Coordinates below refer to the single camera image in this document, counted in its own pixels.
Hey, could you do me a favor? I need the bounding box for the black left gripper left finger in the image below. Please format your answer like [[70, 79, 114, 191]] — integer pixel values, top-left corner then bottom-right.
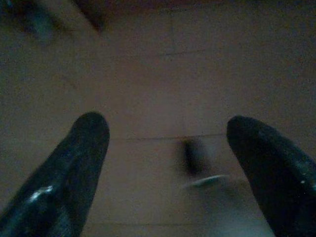
[[0, 112, 111, 237]]

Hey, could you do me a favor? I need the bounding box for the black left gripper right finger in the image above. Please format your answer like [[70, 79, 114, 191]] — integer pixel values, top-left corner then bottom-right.
[[226, 115, 316, 237]]

